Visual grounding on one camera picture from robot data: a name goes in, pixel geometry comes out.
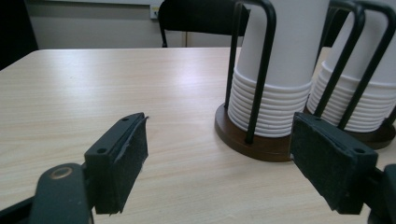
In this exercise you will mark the white wall socket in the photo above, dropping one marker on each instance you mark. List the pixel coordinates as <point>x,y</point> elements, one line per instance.
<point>154,11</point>

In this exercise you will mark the stack of white paper cups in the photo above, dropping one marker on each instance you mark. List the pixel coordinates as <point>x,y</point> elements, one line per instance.
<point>286,46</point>
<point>364,46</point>

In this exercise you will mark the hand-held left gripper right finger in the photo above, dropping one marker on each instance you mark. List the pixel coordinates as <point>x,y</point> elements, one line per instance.
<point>330,161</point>

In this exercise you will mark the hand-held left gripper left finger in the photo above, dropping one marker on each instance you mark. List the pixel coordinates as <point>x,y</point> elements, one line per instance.
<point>112,168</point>

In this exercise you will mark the dark furniture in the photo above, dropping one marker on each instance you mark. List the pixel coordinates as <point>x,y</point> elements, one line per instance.
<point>14,31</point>

